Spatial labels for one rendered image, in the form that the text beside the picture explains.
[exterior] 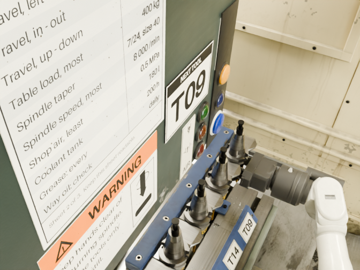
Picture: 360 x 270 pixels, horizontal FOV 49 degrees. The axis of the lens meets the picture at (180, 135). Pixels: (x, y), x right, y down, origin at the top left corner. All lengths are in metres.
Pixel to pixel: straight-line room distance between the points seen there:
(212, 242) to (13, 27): 1.10
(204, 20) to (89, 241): 0.23
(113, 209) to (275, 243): 1.15
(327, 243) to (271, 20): 0.65
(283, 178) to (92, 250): 0.71
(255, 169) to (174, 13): 0.73
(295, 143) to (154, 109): 1.15
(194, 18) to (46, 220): 0.21
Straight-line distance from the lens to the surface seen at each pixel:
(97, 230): 0.35
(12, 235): 0.26
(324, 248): 0.97
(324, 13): 1.20
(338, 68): 1.27
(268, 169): 1.04
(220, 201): 0.94
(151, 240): 0.85
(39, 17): 0.21
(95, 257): 0.37
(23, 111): 0.22
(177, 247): 0.80
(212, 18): 0.41
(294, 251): 1.48
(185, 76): 0.39
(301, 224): 1.50
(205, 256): 1.22
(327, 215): 0.97
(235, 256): 1.19
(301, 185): 1.01
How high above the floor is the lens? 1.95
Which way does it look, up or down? 43 degrees down
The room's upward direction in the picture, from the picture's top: 3 degrees clockwise
